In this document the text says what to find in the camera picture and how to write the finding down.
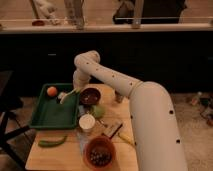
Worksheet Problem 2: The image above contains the red dish on counter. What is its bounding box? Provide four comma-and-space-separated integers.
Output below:
32, 20, 45, 26

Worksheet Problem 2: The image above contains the green pea pod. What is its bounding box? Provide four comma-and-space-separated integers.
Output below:
38, 136, 67, 148

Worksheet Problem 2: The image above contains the orange ball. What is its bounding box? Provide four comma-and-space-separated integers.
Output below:
47, 86, 58, 97

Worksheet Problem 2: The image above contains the white round container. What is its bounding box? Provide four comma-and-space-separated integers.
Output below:
79, 114, 96, 133

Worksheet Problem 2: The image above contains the orange bowl with beads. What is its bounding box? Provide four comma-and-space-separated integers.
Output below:
83, 136, 116, 171

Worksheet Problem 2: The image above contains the blue and green sponge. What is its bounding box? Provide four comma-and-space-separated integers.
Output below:
78, 105, 105, 119

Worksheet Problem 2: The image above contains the person in dark clothing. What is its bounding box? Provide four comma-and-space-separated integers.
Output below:
112, 0, 187, 24

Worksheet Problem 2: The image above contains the yellow handled tool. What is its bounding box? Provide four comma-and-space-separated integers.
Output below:
118, 132, 135, 146

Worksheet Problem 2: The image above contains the wooden block with dark stripe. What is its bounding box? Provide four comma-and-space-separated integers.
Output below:
102, 121, 123, 139

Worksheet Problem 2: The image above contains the dark maroon bowl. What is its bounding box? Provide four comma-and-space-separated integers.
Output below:
80, 88, 101, 105

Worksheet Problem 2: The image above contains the small metal cup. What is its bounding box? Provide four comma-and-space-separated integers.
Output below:
115, 93, 124, 103

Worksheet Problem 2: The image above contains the black chair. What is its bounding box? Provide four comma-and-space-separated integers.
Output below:
0, 71, 30, 170

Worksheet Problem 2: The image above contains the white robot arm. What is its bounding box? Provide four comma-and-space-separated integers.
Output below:
73, 50, 188, 171

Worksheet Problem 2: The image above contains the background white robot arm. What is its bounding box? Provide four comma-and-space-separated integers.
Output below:
35, 0, 84, 25

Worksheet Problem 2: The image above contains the green plastic tray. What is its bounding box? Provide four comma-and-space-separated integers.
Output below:
29, 83, 80, 130

